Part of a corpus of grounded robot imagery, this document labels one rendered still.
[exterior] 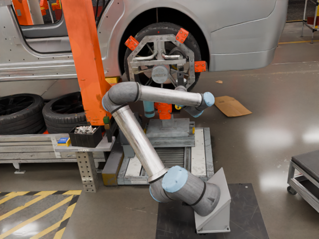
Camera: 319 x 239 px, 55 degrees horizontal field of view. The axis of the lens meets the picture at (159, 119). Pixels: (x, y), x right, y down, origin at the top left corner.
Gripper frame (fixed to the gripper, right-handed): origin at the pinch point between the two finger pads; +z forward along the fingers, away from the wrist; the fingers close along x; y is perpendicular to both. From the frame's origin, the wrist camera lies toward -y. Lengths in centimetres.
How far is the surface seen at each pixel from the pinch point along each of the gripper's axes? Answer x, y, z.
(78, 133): -76, 27, -34
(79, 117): -91, 34, 7
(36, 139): -128, 47, -6
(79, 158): -80, 49, -33
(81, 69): -71, -15, -14
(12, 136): -150, 44, -5
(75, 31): -70, -43, -14
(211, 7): 24, -45, 38
